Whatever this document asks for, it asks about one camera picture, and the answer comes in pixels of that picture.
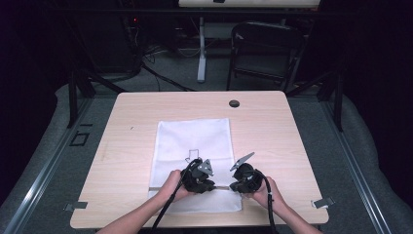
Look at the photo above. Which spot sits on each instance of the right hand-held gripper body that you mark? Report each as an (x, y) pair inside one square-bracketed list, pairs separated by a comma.
[(247, 178)]

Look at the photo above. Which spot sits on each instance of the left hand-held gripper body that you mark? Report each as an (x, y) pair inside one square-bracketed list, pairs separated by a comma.
[(196, 180)]

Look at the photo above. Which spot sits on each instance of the white cloth bag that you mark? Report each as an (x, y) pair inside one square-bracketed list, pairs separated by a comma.
[(193, 139)]

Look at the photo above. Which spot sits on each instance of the person's left hand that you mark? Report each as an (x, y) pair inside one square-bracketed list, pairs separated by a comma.
[(173, 187)]

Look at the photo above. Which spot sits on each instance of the person's right hand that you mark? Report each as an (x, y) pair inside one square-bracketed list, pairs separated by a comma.
[(268, 193)]

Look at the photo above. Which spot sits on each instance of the black table grommet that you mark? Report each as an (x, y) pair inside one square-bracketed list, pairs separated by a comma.
[(234, 103)]

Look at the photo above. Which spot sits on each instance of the white desk leg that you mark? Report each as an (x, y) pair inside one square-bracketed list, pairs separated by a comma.
[(202, 52)]

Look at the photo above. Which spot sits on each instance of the black folding chair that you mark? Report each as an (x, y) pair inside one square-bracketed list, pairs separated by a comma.
[(266, 48)]

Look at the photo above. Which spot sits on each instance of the grey metal table bracket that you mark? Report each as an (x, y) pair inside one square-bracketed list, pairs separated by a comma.
[(75, 205), (323, 202)]

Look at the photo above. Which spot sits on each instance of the aluminium floor rail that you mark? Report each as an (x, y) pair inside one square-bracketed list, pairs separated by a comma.
[(357, 172), (42, 182)]

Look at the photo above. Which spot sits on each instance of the black metal frame stand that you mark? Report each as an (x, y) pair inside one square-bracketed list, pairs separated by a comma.
[(73, 97), (339, 100)]

